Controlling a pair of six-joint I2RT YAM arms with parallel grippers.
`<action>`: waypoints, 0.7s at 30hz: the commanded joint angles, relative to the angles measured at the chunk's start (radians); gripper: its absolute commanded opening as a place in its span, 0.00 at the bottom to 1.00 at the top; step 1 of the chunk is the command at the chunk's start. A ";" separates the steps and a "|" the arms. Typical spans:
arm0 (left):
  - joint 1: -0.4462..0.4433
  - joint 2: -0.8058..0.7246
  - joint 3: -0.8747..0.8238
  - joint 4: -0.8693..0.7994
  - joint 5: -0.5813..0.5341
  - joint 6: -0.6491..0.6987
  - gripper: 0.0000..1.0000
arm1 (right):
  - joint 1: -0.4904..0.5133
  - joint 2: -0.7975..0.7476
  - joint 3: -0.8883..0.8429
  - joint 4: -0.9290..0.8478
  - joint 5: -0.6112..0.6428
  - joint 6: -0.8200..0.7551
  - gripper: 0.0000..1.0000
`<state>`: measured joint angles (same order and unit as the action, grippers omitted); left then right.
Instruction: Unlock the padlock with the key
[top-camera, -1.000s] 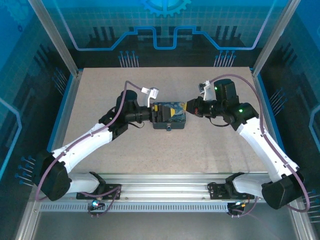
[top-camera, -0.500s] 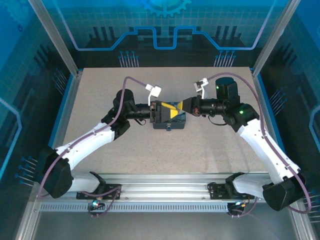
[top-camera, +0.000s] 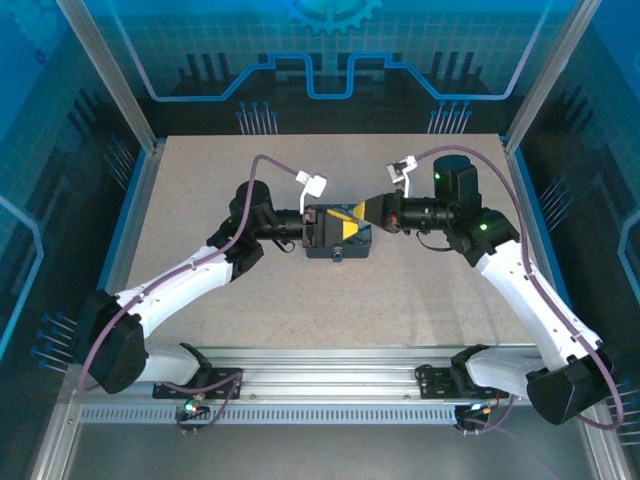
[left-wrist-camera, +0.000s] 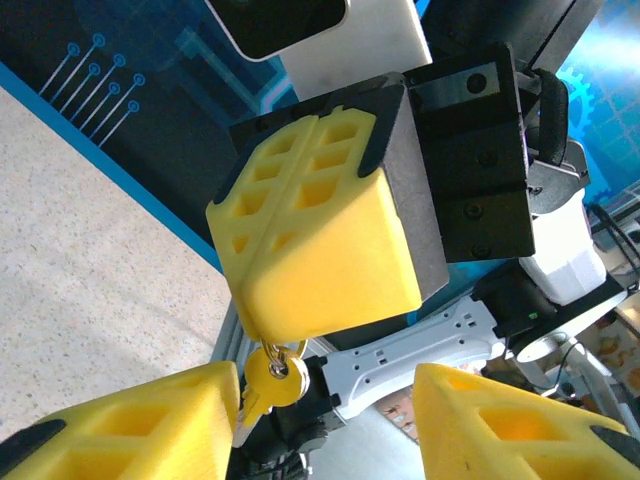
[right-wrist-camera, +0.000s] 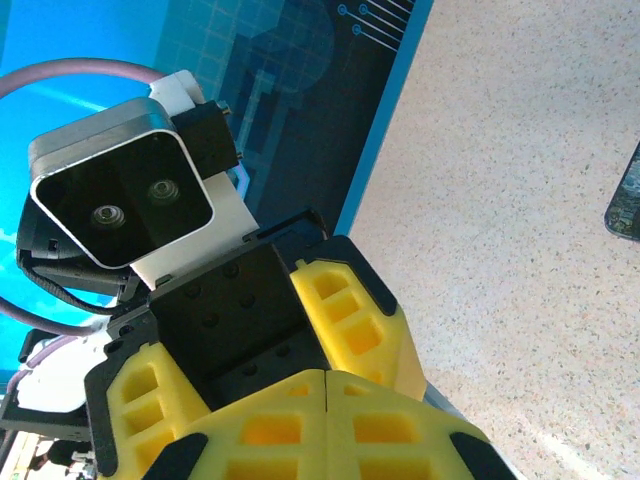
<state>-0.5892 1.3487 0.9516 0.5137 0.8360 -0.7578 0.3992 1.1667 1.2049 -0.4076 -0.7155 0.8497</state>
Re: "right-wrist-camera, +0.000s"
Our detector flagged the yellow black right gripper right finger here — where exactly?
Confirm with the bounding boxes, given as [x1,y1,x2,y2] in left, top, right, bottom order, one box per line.
[325,368,519,480]

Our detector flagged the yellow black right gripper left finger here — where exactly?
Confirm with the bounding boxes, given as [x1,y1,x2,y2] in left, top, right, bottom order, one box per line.
[144,368,327,480]

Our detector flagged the starry night tin box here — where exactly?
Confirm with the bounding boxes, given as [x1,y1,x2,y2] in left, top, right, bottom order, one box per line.
[603,141,640,245]

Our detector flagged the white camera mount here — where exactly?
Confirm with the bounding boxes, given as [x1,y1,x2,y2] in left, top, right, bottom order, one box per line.
[130,69,260,292]

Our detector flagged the black braided cable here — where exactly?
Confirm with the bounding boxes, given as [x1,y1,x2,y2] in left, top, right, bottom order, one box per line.
[18,257,124,317]

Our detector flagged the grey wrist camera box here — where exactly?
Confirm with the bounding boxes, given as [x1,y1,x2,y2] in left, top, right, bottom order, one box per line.
[27,97,216,271]

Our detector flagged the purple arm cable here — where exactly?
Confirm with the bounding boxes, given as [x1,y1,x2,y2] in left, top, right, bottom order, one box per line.
[0,58,166,374]

